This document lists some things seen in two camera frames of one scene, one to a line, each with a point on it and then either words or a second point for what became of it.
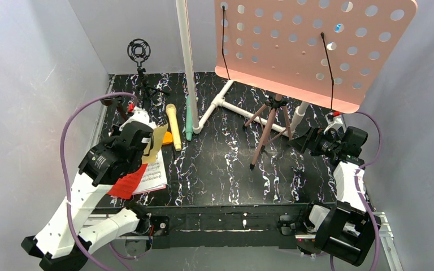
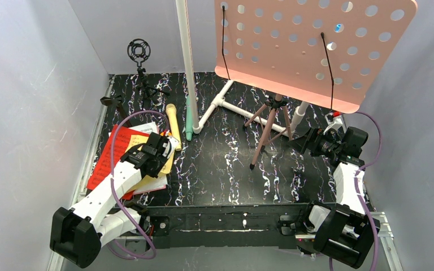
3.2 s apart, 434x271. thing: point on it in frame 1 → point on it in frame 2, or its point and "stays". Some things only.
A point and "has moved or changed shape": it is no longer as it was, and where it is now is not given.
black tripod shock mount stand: (139, 50) stays
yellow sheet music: (157, 144) has moved or changed shape
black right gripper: (312, 138) stays
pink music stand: (326, 52) stays
